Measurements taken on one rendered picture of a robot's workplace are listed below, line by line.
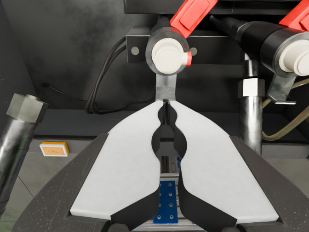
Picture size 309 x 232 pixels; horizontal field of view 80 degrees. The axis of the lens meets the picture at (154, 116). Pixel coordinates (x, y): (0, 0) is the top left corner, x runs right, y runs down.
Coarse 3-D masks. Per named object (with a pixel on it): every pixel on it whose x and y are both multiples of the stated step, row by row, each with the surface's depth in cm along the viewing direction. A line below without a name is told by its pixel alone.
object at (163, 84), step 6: (156, 78) 13; (162, 78) 13; (168, 78) 13; (174, 78) 13; (156, 84) 13; (162, 84) 13; (168, 84) 13; (174, 84) 13; (156, 90) 13; (162, 90) 13; (168, 90) 13; (174, 90) 13
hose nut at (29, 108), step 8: (16, 96) 13; (24, 96) 13; (32, 96) 13; (16, 104) 12; (24, 104) 12; (32, 104) 13; (40, 104) 13; (48, 104) 14; (8, 112) 13; (16, 112) 12; (24, 112) 12; (32, 112) 13; (40, 112) 13; (24, 120) 12; (32, 120) 13; (40, 120) 14
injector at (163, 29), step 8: (160, 16) 25; (168, 16) 27; (160, 24) 14; (168, 24) 13; (152, 32) 13; (160, 32) 11; (168, 32) 11; (176, 32) 11; (152, 40) 11; (184, 40) 11; (152, 48) 13; (184, 48) 11; (152, 64) 12; (160, 72) 12; (176, 72) 12
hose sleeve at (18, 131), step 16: (16, 128) 12; (32, 128) 13; (0, 144) 12; (16, 144) 12; (0, 160) 12; (16, 160) 13; (0, 176) 12; (16, 176) 13; (0, 192) 12; (0, 208) 13
